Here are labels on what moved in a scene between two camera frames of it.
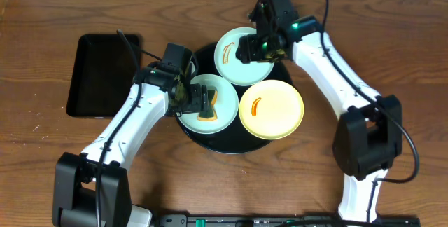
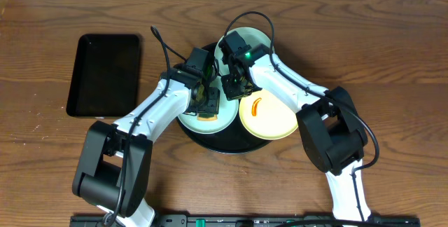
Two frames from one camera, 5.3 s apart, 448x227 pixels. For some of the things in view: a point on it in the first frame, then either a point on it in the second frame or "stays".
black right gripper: x=245 y=49 to x=234 y=87
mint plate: x=226 y=106 stays
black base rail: x=307 y=221 stays
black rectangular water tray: x=103 y=74 stays
